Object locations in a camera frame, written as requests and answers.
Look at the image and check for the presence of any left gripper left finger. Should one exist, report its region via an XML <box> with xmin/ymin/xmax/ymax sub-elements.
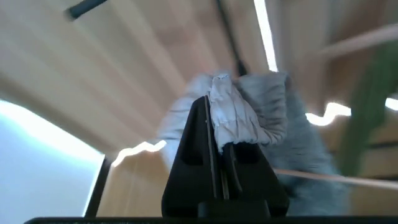
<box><xmin>160</xmin><ymin>95</ymin><xmax>219</xmax><ymax>218</ymax></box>

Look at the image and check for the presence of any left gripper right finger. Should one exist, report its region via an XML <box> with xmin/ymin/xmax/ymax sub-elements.
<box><xmin>217</xmin><ymin>141</ymin><xmax>290</xmax><ymax>218</ymax></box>

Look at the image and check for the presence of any pink clothes hanger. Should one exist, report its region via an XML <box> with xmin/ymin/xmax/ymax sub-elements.
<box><xmin>272</xmin><ymin>167</ymin><xmax>398</xmax><ymax>191</ymax></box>
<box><xmin>318</xmin><ymin>23</ymin><xmax>398</xmax><ymax>60</ymax></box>

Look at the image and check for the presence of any pale grey garment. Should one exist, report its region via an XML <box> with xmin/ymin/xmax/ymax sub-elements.
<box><xmin>157</xmin><ymin>71</ymin><xmax>351</xmax><ymax>217</ymax></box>

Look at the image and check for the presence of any green long-sleeved shirt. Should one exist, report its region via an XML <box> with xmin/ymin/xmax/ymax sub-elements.
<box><xmin>337</xmin><ymin>40</ymin><xmax>398</xmax><ymax>177</ymax></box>

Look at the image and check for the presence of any black clothes rack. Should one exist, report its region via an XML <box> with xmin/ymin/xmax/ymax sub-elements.
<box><xmin>65</xmin><ymin>0</ymin><xmax>249</xmax><ymax>77</ymax></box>

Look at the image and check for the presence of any beige curtain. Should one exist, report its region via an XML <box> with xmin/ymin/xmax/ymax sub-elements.
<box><xmin>0</xmin><ymin>0</ymin><xmax>398</xmax><ymax>166</ymax></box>

